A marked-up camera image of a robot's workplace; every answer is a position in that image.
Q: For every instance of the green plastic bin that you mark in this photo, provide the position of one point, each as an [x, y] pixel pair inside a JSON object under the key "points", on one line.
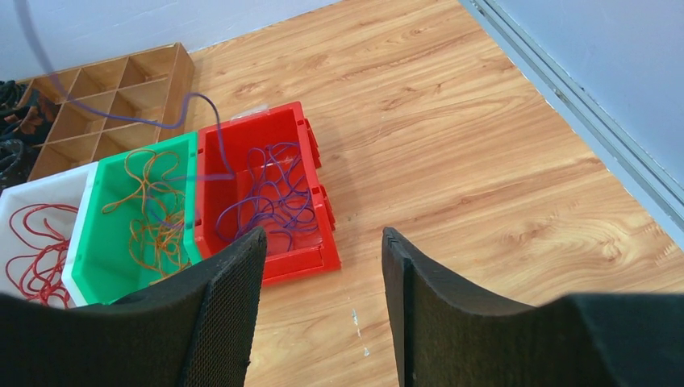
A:
{"points": [[137, 229]]}

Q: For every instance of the rolled dark floral cloth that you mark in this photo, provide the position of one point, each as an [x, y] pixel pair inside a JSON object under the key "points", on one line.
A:
{"points": [[12, 155]]}

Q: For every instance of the red plastic bin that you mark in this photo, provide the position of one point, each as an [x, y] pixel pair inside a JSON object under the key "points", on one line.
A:
{"points": [[261, 171]]}

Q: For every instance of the wooden compartment tray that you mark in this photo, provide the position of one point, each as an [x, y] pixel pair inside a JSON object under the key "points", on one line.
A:
{"points": [[113, 106]]}

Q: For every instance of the white plastic bin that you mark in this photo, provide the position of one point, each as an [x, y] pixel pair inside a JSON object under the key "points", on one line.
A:
{"points": [[40, 222]]}

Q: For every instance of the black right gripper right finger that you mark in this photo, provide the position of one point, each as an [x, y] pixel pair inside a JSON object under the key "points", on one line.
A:
{"points": [[448, 331]]}

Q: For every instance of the rolled dark cloth middle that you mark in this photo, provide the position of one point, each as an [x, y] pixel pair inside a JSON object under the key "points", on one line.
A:
{"points": [[26, 113]]}

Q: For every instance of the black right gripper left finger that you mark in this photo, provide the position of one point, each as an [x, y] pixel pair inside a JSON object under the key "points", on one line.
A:
{"points": [[193, 329]]}

